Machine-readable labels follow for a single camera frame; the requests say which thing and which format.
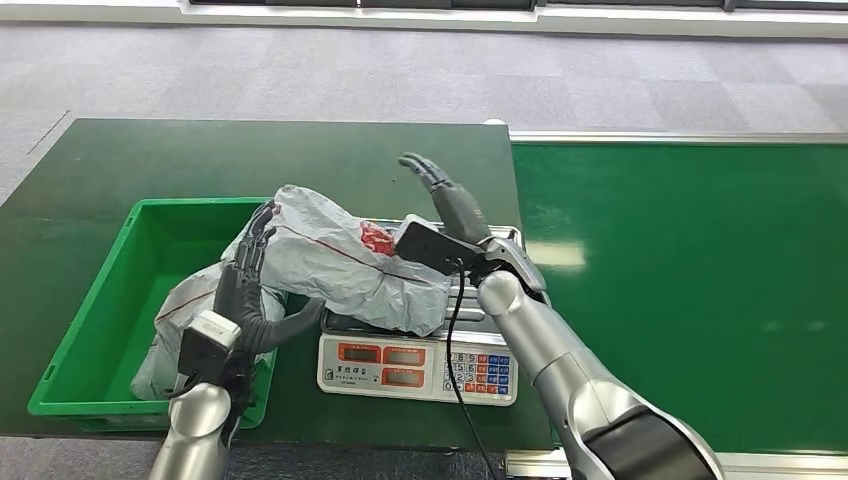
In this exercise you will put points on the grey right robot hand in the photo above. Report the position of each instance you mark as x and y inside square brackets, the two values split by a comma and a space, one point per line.
[460, 208]

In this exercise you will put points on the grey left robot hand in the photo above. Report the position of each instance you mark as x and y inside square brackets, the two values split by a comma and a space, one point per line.
[242, 298]

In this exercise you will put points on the grey mailer package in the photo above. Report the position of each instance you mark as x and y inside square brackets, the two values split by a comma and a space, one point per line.
[173, 314]
[331, 265]

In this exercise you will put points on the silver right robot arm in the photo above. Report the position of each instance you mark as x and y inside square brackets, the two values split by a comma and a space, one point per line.
[570, 378]

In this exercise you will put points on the grey mailer package, plain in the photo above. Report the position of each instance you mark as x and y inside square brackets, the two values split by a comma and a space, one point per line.
[173, 314]

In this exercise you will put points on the green plastic basket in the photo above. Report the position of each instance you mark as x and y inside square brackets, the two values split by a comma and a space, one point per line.
[99, 344]

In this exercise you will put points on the electronic scale with steel tray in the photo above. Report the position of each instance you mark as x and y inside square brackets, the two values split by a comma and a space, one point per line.
[411, 374]

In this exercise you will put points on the white window ledge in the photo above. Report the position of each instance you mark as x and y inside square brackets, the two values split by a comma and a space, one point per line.
[424, 18]

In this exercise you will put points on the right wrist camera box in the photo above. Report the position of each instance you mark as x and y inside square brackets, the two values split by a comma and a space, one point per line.
[430, 246]

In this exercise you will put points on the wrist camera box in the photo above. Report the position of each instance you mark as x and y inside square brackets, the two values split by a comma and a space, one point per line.
[430, 246]
[205, 348]

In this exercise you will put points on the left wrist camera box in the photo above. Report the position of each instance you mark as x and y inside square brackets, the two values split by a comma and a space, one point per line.
[205, 348]

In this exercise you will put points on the green conveyor belt, aluminium frame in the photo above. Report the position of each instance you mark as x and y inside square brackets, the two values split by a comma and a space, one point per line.
[696, 265]

